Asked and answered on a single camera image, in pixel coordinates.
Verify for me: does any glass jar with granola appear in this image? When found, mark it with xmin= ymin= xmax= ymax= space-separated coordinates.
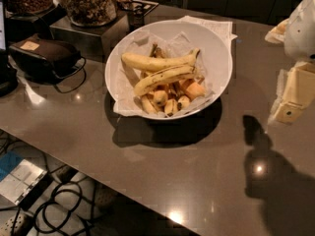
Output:
xmin=61 ymin=0 xmax=117 ymax=27

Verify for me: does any silver box on floor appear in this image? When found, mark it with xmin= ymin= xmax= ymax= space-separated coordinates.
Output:
xmin=0 ymin=159 xmax=47 ymax=205

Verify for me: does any white paper liner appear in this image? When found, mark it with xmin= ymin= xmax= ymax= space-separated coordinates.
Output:
xmin=104 ymin=16 xmax=235 ymax=121

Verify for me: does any metal stand box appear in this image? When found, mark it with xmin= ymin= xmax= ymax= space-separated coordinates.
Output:
xmin=50 ymin=11 xmax=129 ymax=62

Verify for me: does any orange fruit piece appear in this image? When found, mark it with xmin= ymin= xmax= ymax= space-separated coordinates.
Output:
xmin=179 ymin=79 xmax=206 ymax=100

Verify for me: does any white bowl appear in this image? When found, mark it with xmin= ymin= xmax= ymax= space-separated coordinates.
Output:
xmin=104 ymin=17 xmax=234 ymax=121

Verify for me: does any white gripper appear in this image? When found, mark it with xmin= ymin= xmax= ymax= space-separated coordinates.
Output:
xmin=265 ymin=0 xmax=315 ymax=124

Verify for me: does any black cable on floor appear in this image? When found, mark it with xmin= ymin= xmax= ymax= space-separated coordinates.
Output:
xmin=9 ymin=170 xmax=109 ymax=236

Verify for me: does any black card terminal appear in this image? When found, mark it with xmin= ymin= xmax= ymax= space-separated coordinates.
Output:
xmin=9 ymin=34 xmax=86 ymax=85

